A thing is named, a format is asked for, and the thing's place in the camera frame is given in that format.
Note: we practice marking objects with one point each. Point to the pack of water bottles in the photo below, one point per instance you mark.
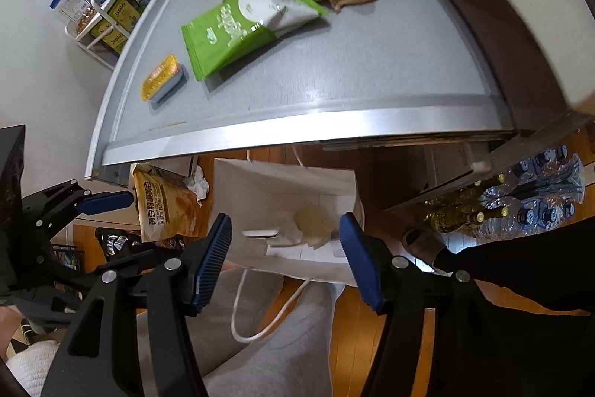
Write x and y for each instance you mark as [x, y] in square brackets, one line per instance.
[534, 192]

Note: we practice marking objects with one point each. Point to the bag of nuts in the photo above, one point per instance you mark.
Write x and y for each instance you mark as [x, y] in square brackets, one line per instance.
[86, 14]

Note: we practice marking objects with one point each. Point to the person's leg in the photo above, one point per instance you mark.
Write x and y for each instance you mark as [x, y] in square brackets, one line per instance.
[209, 341]
[520, 262]

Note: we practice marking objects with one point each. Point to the beige crumpled paper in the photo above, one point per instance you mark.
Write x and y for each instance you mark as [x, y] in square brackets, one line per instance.
[310, 219]

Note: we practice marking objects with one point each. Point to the small yellow lidded tray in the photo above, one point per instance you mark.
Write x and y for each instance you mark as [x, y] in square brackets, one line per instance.
[160, 76]

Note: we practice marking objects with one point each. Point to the white cardboard box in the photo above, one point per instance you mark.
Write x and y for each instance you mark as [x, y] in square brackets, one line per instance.
[446, 169]

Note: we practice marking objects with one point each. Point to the operator's feet in white socks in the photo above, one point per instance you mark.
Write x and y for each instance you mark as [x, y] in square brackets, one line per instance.
[288, 355]

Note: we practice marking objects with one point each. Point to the crumpled white tissue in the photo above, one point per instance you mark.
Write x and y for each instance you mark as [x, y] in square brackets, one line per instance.
[197, 184]

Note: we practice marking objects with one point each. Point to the yellow oil bottles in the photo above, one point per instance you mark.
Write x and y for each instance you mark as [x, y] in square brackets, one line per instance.
[458, 211]

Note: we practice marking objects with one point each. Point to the grey slipper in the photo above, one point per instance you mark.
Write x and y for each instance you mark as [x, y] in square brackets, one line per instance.
[418, 241]

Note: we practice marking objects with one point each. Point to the person's left leg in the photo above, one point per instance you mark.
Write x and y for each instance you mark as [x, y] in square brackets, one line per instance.
[209, 341]

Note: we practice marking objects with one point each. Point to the stack of yellow snack boxes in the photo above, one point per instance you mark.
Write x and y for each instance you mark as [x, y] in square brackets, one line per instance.
[118, 13]

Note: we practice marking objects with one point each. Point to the white paper bag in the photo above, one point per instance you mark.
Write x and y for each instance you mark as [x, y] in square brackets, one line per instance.
[279, 192]

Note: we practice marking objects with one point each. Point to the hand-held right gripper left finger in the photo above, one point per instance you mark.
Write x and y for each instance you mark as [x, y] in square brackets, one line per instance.
[211, 262]

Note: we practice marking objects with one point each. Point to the green and white pouch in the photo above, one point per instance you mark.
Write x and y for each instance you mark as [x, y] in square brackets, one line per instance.
[218, 34]

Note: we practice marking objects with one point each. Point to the white metal rack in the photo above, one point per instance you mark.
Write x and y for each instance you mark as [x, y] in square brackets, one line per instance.
[94, 1]

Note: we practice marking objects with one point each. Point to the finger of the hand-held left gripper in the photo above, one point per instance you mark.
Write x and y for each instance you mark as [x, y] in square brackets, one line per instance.
[107, 202]
[135, 255]

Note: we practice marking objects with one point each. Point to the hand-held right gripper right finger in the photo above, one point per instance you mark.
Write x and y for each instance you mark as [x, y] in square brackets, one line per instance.
[360, 262]

